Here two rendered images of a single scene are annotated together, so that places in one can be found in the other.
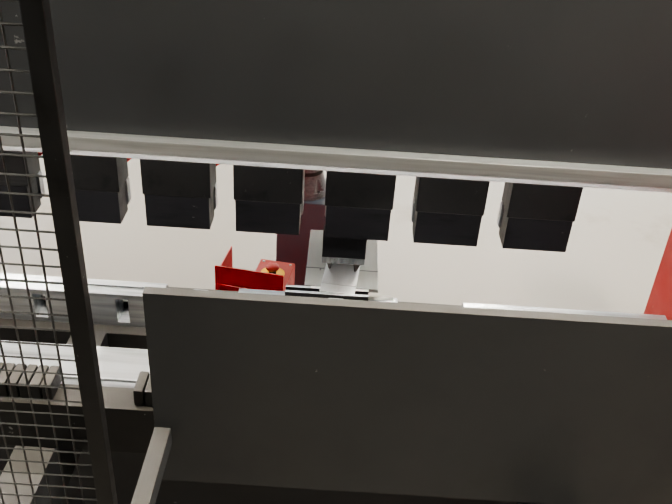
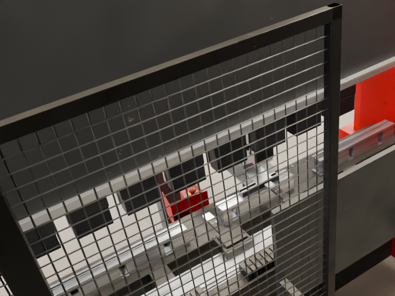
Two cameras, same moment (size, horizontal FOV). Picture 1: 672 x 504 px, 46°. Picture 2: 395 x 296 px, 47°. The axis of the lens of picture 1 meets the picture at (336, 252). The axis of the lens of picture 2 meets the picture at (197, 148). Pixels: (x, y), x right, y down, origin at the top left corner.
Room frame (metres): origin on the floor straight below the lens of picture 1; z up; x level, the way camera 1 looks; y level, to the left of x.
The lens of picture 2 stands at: (0.22, 0.89, 2.25)
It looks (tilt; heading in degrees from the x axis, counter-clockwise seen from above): 33 degrees down; 336
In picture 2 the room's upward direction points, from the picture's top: 10 degrees counter-clockwise
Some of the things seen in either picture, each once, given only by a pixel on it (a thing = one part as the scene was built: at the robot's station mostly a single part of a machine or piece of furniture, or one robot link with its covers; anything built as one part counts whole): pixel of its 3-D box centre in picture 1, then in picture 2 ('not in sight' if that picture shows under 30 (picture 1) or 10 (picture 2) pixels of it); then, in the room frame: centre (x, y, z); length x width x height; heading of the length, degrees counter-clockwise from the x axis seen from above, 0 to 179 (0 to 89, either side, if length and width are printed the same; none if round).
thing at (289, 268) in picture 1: (256, 281); (186, 202); (1.95, 0.23, 0.75); 0.20 x 0.16 x 0.18; 82
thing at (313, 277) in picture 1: (342, 259); (245, 165); (1.72, -0.02, 1.00); 0.26 x 0.18 x 0.01; 0
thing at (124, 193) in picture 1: (90, 180); (136, 185); (1.57, 0.56, 1.26); 0.15 x 0.09 x 0.17; 90
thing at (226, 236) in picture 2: not in sight; (222, 229); (1.40, 0.31, 1.01); 0.26 x 0.12 x 0.05; 0
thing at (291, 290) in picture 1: (326, 295); (258, 184); (1.57, 0.02, 0.99); 0.20 x 0.03 x 0.03; 90
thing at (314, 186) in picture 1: (306, 178); not in sight; (2.48, 0.12, 0.82); 0.15 x 0.15 x 0.10
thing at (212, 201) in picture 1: (180, 186); (182, 164); (1.57, 0.36, 1.26); 0.15 x 0.09 x 0.17; 90
